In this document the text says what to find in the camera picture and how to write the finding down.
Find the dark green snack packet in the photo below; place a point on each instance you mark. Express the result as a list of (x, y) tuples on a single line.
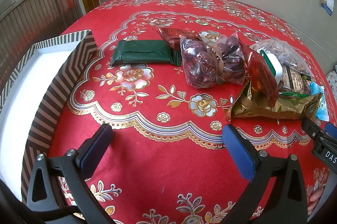
[(142, 53)]

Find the clear bag of nuts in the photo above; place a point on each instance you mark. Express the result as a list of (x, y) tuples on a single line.
[(285, 51)]

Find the gold snack packet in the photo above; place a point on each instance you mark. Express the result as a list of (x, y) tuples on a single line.
[(263, 108)]

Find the red foil snack packet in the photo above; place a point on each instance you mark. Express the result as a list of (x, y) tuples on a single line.
[(260, 78)]

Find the wooden slatted panel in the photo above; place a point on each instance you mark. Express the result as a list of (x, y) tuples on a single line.
[(31, 18)]

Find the dark label snack packet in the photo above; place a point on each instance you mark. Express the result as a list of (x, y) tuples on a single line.
[(293, 79)]

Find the person's right hand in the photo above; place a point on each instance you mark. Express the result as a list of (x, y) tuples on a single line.
[(316, 199)]

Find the red floral tablecloth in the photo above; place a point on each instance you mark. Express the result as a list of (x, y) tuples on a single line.
[(163, 168)]

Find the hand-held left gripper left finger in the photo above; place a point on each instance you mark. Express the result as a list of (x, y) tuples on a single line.
[(94, 150)]

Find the white container with green lid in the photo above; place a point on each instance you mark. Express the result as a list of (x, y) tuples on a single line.
[(275, 66)]

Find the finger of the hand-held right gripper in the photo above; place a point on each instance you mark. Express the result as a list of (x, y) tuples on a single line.
[(312, 129), (331, 130)]

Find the striped cardboard box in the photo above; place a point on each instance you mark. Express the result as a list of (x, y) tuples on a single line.
[(39, 87)]

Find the light blue snack packet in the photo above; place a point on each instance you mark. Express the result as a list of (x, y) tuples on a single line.
[(322, 108)]

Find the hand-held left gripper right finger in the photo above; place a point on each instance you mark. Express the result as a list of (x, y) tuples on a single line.
[(237, 153)]

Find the clear bag of red dates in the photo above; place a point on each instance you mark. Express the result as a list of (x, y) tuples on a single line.
[(208, 66)]

